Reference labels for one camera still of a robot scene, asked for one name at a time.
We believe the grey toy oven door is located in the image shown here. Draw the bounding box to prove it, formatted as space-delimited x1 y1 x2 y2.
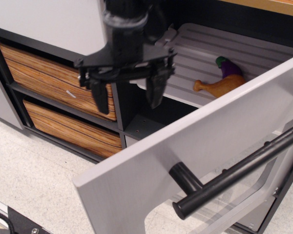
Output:
73 58 293 234

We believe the toy chicken drumstick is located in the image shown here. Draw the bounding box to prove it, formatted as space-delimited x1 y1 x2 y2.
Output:
193 74 246 98

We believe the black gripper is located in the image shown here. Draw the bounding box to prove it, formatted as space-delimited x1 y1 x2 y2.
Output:
74 14 177 114

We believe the lower wood-pattern storage bin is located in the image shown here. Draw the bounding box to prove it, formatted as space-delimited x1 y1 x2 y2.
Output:
23 98 123 158

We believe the black oven door handle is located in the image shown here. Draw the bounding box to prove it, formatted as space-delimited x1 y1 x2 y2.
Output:
169 127 293 220

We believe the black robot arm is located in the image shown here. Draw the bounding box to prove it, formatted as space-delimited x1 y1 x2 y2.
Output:
74 0 176 114

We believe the purple toy eggplant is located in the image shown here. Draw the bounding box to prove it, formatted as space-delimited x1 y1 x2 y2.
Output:
215 56 243 78

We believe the upper wood-pattern storage bin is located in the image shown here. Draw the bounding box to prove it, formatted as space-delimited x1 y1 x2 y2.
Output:
0 41 117 121

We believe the black braided cable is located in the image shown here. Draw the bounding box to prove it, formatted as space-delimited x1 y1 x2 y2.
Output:
0 211 16 234

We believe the wooden countertop edge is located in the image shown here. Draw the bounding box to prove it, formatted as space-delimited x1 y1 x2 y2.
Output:
225 0 293 16

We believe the dark grey kitchen cabinet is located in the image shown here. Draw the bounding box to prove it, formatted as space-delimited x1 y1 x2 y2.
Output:
0 0 293 234

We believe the grey lower oven drawer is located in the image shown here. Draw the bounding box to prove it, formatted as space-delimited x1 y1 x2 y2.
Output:
125 135 276 232

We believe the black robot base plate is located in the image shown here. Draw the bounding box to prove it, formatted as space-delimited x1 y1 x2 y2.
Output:
7 206 50 234

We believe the wood-pattern storage bin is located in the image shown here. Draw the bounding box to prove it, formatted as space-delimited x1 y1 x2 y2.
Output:
0 41 117 121
23 98 123 158

